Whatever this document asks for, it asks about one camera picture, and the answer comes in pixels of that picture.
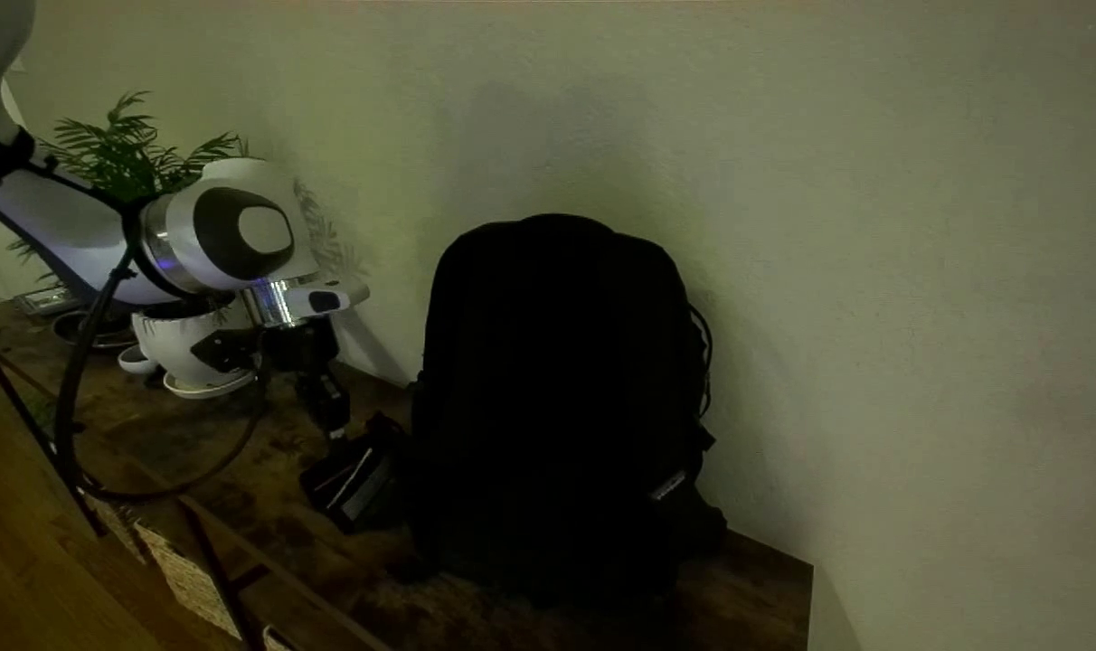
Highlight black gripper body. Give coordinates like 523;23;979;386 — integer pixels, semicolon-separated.
261;318;351;437

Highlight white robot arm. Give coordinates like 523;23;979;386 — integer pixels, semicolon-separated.
0;0;351;437

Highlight black backpack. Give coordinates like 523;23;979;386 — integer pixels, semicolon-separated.
408;214;723;603

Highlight white plant pot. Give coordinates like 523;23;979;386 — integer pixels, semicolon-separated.
115;299;264;400

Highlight green palm plant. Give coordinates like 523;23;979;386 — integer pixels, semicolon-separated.
31;91;249;214

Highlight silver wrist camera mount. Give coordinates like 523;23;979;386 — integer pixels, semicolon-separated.
244;274;372;333

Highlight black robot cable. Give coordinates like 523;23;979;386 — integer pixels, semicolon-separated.
50;201;272;506

